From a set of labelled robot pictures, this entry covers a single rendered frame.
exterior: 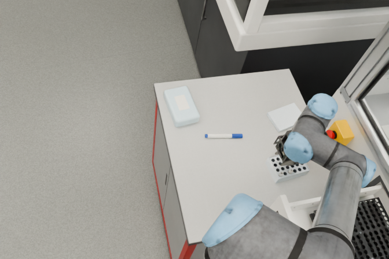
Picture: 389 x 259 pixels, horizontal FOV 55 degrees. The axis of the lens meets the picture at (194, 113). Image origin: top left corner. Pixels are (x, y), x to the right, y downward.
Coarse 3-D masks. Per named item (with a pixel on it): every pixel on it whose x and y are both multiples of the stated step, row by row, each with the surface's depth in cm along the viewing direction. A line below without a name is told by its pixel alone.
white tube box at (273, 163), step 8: (272, 160) 131; (280, 160) 130; (272, 168) 128; (280, 168) 128; (288, 168) 130; (296, 168) 129; (304, 168) 130; (272, 176) 130; (288, 176) 127; (296, 176) 130
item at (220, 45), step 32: (192, 0) 236; (224, 0) 159; (256, 0) 133; (192, 32) 246; (224, 32) 185; (256, 32) 148; (288, 32) 151; (320, 32) 156; (352, 32) 161; (224, 64) 191; (256, 64) 168; (288, 64) 174; (320, 64) 180; (352, 64) 187
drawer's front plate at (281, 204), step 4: (280, 196) 108; (284, 196) 108; (276, 200) 111; (280, 200) 109; (284, 200) 108; (272, 204) 115; (276, 204) 112; (280, 204) 109; (284, 204) 107; (288, 204) 107; (272, 208) 115; (276, 208) 112; (280, 208) 109; (284, 208) 107; (288, 208) 106; (280, 212) 110; (284, 212) 107; (288, 212) 106; (284, 216) 107; (288, 216) 105; (292, 216) 105; (292, 220) 105; (296, 224) 104
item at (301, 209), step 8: (368, 192) 118; (376, 192) 120; (384, 192) 117; (304, 200) 112; (312, 200) 112; (360, 200) 121; (376, 200) 121; (384, 200) 118; (296, 208) 114; (304, 208) 116; (312, 208) 117; (384, 208) 118; (296, 216) 115; (304, 216) 115; (304, 224) 114
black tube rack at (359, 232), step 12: (360, 204) 113; (372, 204) 114; (312, 216) 112; (360, 216) 111; (372, 216) 115; (384, 216) 112; (360, 228) 109; (372, 228) 109; (384, 228) 110; (360, 240) 110; (372, 240) 107; (384, 240) 111; (360, 252) 105; (372, 252) 109; (384, 252) 109
